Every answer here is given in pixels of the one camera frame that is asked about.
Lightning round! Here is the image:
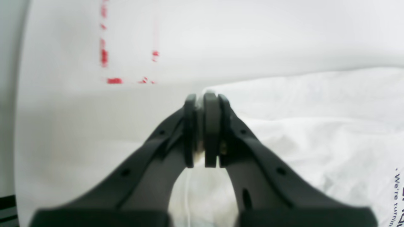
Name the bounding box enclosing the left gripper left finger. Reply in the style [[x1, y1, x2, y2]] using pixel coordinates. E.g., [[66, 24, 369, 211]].
[[30, 94, 198, 227]]

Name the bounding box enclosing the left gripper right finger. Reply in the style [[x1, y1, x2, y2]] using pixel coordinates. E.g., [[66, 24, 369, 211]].
[[203, 93, 377, 227]]

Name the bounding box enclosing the white printed T-shirt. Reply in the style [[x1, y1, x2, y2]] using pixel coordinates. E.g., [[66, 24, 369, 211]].
[[167, 66, 404, 227]]

